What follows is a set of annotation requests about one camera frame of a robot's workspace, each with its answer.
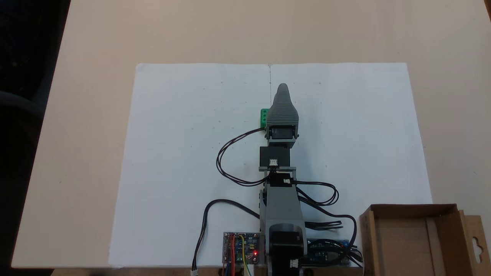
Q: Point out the green dice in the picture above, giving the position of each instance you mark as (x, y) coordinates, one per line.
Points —
(263, 118)

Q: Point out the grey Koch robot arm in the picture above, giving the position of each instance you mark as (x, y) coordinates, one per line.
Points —
(282, 207)

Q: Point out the brown cardboard box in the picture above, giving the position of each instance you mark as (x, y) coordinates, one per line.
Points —
(414, 241)

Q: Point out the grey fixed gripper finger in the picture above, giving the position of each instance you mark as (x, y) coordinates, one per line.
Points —
(283, 96)

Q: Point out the blue circuit board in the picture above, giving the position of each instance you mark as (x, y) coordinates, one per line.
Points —
(326, 253)

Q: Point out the white paper sheet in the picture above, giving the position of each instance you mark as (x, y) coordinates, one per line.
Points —
(184, 153)

